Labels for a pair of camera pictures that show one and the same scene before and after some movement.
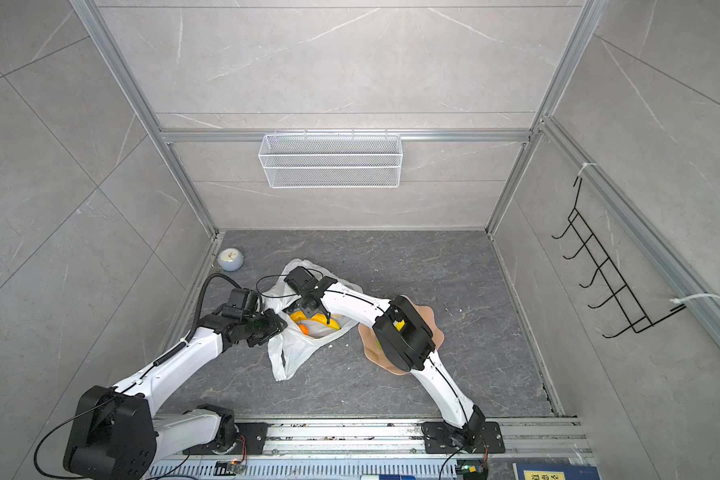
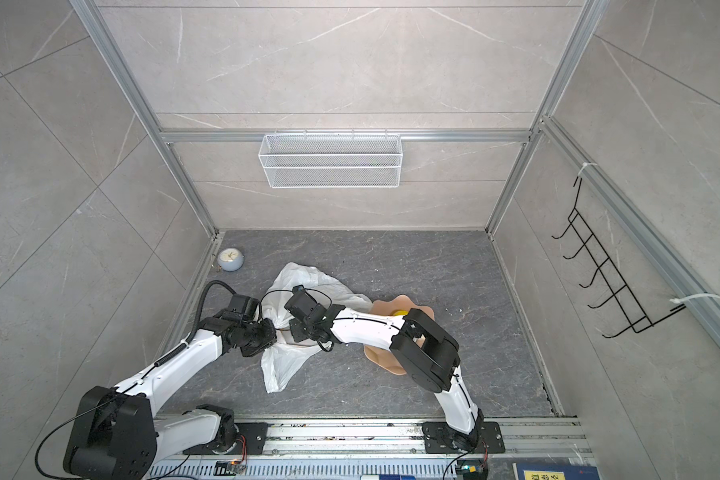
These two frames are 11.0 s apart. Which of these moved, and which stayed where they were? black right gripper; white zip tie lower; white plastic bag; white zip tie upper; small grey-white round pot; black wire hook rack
Moved: black right gripper; white plastic bag
Stayed: small grey-white round pot; white zip tie upper; black wire hook rack; white zip tie lower
